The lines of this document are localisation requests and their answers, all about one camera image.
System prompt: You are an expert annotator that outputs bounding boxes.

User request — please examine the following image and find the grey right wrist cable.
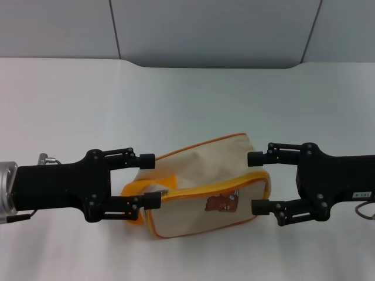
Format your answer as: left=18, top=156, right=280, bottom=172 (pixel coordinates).
left=355, top=200, right=375, bottom=221

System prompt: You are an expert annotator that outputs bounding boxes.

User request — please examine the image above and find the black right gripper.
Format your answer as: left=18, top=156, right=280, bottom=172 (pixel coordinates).
left=247, top=142, right=375, bottom=227

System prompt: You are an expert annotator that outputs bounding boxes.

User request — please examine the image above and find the thin black left wrist cable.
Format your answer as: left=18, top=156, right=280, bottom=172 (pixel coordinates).
left=0, top=210, right=38, bottom=224

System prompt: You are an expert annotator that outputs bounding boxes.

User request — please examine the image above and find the silver elbow plug with cable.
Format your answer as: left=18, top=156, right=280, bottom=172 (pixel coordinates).
left=39, top=153, right=60, bottom=166

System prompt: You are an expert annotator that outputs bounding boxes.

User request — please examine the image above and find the cream food bag orange trim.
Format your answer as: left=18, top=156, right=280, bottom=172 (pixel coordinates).
left=121, top=133, right=271, bottom=240

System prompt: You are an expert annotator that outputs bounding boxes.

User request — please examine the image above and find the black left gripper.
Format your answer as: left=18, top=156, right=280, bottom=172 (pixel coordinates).
left=12, top=147, right=156, bottom=223

